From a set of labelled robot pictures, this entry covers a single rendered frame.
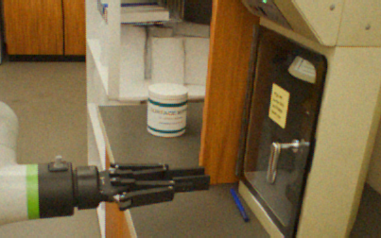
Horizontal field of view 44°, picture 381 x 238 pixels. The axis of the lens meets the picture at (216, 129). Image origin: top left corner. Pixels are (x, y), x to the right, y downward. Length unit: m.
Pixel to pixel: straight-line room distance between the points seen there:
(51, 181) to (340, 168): 0.53
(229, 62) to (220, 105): 0.11
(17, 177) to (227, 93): 0.58
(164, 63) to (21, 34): 3.87
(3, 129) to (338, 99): 0.58
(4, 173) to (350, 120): 0.60
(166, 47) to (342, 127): 1.30
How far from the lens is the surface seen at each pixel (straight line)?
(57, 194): 0.80
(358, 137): 0.93
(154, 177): 0.88
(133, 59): 2.16
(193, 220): 1.13
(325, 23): 0.81
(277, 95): 1.00
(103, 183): 0.83
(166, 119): 1.52
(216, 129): 1.21
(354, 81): 0.88
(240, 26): 1.15
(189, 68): 2.15
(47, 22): 5.79
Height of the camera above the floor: 1.57
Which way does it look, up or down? 22 degrees down
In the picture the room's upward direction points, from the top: 6 degrees clockwise
